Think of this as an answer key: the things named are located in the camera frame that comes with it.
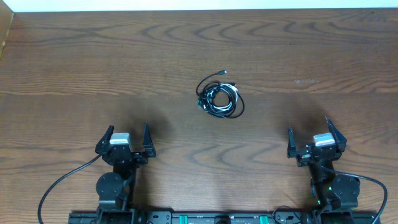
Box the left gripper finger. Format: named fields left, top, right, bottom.
left=95, top=125, right=114, bottom=154
left=142, top=124, right=156, bottom=157

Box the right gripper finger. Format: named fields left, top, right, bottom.
left=326, top=118, right=347, bottom=152
left=287, top=126, right=297, bottom=158

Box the white usb cable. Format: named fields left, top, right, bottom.
left=202, top=83, right=239, bottom=112

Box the black usb cable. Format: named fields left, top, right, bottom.
left=195, top=70, right=246, bottom=119

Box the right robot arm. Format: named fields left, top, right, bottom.
left=287, top=119, right=360, bottom=223

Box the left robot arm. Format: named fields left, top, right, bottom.
left=95, top=124, right=156, bottom=223

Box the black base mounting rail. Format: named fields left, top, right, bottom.
left=67, top=210, right=376, bottom=224

